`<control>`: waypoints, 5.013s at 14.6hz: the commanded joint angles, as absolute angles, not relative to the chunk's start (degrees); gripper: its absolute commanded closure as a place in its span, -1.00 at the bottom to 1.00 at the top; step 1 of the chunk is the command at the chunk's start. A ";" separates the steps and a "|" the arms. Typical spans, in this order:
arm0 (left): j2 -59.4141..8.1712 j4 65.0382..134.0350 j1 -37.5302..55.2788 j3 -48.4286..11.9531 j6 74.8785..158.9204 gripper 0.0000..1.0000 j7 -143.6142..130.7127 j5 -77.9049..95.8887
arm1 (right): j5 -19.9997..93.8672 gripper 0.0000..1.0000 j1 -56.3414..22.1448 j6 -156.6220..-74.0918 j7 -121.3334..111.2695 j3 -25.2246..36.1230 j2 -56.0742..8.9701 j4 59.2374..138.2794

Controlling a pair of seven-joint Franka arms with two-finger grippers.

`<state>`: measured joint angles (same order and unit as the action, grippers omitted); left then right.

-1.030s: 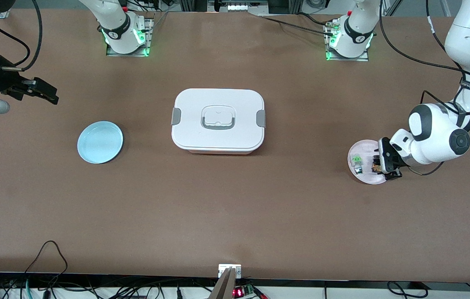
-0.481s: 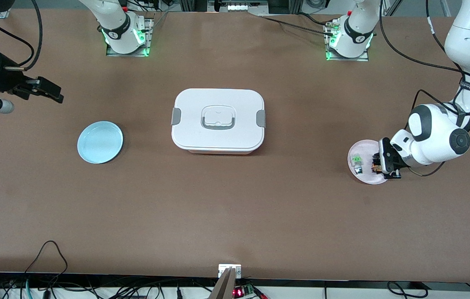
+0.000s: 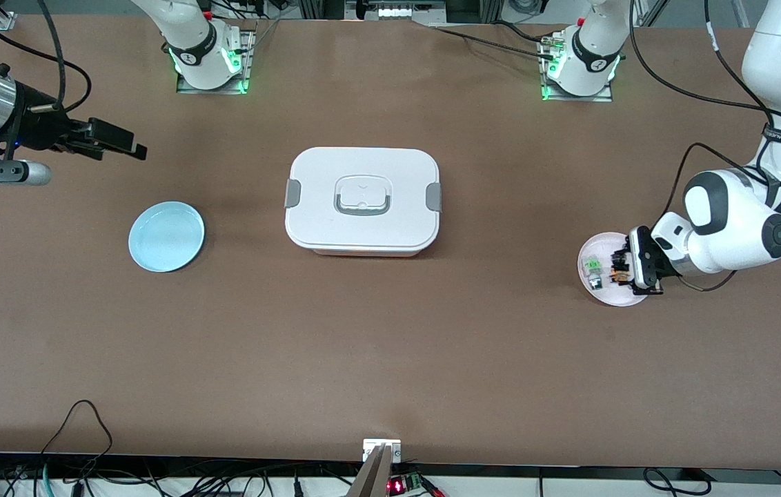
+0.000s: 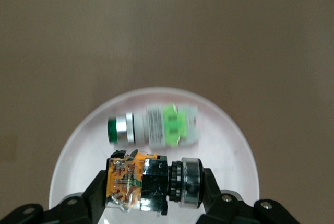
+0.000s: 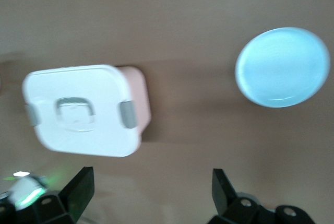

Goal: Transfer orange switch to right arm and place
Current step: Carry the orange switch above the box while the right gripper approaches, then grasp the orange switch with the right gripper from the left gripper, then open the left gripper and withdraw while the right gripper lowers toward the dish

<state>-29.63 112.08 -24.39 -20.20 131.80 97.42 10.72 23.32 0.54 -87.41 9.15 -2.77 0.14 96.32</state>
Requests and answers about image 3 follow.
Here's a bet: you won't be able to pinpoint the pale pink round plate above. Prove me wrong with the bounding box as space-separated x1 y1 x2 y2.
577 232 650 307

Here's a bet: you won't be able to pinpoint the light blue round plate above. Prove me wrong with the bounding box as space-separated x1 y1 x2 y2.
128 201 206 273

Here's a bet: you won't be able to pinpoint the white lunch box grey latches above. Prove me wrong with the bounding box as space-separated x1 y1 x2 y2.
284 146 444 257

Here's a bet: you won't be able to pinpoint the red LED display module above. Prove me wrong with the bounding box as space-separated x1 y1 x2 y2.
388 473 427 497

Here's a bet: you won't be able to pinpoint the green and silver push switch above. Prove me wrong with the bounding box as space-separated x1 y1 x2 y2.
582 254 604 291

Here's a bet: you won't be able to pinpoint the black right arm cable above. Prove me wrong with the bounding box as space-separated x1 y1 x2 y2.
0 0 92 115

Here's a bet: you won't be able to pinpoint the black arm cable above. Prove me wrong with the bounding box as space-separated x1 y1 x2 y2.
629 0 781 292
0 0 92 115

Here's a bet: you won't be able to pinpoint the black coiled cable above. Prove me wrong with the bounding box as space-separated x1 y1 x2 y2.
644 468 712 496

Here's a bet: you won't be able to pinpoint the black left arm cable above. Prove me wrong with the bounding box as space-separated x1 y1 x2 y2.
629 0 781 292

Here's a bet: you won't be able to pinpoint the black cable across table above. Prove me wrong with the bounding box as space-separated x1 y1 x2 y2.
432 26 557 59

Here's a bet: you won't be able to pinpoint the black looped cable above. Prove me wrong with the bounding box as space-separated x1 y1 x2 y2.
41 399 114 460

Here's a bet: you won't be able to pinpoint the aluminium camera post with bracket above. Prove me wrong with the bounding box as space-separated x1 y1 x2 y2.
348 439 402 497

